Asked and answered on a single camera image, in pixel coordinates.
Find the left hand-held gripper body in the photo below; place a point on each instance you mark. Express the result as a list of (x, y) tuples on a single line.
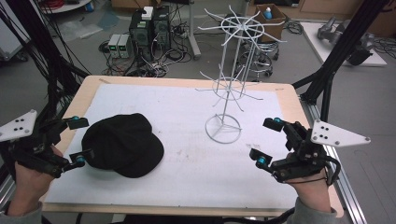
[(37, 155)]

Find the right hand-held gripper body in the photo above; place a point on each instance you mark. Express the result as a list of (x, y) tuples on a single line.
[(306, 152)]

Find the black cap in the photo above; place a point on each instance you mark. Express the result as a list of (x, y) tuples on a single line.
[(124, 146)]

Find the person's right hand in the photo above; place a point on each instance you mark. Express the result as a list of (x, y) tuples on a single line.
[(311, 193)]

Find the wooden table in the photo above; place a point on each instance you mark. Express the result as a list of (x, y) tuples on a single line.
[(93, 81)]

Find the chrome stool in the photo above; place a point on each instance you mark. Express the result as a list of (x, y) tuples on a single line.
[(264, 63)]

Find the white foam mat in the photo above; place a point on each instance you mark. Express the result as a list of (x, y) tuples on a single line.
[(186, 174)]

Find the grey power supply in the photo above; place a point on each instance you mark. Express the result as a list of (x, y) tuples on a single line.
[(113, 45), (125, 46)]

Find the white board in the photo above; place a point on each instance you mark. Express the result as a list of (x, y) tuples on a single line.
[(314, 40)]

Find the cardboard box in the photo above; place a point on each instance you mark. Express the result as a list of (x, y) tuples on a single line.
[(274, 29)]

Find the black computer tower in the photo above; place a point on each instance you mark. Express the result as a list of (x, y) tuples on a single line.
[(162, 28), (140, 34)]

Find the blue bottle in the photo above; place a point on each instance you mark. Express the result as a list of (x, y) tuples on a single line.
[(267, 14)]

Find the grey stand leg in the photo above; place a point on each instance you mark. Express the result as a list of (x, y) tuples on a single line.
[(194, 43)]

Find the white round table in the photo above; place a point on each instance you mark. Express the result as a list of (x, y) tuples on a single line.
[(71, 5)]

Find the white box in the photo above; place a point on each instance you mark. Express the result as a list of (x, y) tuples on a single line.
[(147, 13)]

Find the aluminium rail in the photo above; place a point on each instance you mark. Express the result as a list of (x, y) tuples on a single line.
[(345, 193)]

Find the black metal frame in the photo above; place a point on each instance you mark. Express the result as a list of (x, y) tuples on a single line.
[(339, 56)]

